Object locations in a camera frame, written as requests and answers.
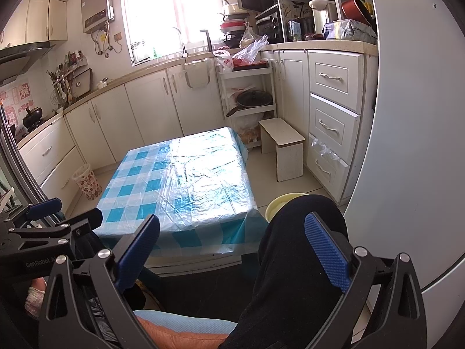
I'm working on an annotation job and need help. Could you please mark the clear plastic bag on drawer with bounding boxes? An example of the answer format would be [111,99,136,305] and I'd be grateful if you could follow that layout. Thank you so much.
[309,134,342,162]

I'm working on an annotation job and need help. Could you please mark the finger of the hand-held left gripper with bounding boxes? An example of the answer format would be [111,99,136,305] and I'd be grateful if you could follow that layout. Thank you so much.
[0,198,62,226]
[9,208,104,239]

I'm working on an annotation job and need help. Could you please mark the black toaster oven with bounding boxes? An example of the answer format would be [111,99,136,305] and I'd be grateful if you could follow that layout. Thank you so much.
[256,15,284,42]

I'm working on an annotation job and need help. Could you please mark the blue checked plastic tablecloth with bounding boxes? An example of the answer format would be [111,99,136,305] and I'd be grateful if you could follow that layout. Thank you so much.
[95,127,269,259]

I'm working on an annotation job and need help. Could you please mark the person's black trousers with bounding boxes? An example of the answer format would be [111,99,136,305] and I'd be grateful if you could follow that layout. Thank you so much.
[71,194,350,349]

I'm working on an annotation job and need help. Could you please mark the pink wall stickers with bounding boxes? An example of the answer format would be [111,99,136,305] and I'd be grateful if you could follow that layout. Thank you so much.
[0,82,31,124]

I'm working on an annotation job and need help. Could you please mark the clear hanging food bag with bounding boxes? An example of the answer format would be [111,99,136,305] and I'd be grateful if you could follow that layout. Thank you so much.
[240,24,257,48]

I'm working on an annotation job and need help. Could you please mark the leaning cutting board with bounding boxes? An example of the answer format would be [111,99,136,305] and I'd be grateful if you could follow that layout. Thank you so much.
[71,67,91,97]

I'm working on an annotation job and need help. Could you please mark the chrome kitchen faucet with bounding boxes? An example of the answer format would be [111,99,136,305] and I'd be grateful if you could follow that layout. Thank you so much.
[172,27,188,58]

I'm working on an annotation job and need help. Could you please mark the floral wastebasket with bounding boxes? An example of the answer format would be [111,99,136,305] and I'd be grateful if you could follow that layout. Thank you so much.
[71,163,103,200]

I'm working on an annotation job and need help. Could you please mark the range hood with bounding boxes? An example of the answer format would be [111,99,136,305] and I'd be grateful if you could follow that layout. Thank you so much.
[0,42,55,81]

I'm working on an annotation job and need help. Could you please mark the light blue cushion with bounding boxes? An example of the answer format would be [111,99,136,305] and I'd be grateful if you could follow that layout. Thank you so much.
[134,308,237,331]

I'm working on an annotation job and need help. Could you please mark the black plastic bag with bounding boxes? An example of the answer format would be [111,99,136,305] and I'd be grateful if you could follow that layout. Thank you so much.
[78,296,120,346]

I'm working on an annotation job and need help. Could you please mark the white kitchen base cabinets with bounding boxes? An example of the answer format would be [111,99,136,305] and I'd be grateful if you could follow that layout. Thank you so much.
[18,42,378,204]

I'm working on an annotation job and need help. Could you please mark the hanging kitchen utensils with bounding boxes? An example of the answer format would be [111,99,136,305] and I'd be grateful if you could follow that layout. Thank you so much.
[46,63,73,108]

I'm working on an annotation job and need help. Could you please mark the yellow plastic stool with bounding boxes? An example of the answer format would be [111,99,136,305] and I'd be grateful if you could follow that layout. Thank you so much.
[266,193,307,222]

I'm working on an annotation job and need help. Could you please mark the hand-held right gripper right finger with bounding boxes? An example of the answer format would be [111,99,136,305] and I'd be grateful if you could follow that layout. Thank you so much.
[304,213,428,349]

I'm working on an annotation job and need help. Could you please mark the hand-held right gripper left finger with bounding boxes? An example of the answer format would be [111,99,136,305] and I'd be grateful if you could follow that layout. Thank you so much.
[38,214,161,349]

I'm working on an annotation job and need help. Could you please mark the stack of bowls and dishes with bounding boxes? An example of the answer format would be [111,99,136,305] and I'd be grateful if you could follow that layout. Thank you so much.
[220,3,248,40]

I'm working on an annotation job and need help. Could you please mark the white storage rack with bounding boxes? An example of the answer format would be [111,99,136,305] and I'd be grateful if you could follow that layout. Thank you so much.
[217,60,278,146]

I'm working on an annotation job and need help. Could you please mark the white wooden stool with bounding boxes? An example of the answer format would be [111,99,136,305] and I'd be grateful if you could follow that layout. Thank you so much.
[259,118,306,182]

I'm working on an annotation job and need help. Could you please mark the white upper cabinets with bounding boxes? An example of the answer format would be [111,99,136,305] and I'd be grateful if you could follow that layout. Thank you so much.
[0,0,68,49]

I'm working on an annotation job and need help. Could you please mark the black frying pan with lid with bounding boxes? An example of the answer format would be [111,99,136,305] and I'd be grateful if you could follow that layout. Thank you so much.
[226,90,274,117]

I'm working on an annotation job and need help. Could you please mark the white plastic bag red print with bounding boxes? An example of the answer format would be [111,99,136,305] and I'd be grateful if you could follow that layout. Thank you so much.
[212,50,234,73]

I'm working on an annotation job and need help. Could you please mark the bright kitchen window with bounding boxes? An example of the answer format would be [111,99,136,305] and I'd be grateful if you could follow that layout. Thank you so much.
[121,0,224,66]

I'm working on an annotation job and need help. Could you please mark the orange brown cushion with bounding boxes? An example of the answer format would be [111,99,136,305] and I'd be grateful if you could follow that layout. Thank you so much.
[136,316,237,349]

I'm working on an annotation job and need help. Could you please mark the microwave oven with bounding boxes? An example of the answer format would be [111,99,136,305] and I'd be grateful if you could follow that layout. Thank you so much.
[235,0,278,17]

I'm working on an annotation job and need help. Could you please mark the clear plastic bag red contents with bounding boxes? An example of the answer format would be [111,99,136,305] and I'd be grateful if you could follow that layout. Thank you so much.
[232,35,269,67]

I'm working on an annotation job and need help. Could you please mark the black wok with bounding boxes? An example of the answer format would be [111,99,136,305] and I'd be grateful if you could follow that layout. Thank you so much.
[22,106,43,128]

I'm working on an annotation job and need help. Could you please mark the red saucepan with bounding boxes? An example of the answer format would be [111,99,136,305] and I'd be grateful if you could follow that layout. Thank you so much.
[341,0,375,26]

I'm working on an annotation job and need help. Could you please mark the wall water heater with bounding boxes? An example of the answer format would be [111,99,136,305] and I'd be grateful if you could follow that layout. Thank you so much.
[81,0,116,34]

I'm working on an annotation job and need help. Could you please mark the person's left forearm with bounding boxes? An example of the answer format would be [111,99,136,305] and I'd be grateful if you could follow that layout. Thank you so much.
[24,277,49,317]

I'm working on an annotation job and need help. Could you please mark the white door-hung bin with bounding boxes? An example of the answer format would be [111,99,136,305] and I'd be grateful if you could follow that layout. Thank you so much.
[183,60,212,90]

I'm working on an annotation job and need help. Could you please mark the blue grey food package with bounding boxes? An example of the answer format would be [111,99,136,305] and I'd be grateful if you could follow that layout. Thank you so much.
[323,20,378,40]

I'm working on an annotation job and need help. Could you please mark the white refrigerator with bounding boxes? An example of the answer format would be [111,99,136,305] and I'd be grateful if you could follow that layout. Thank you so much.
[343,0,465,309]

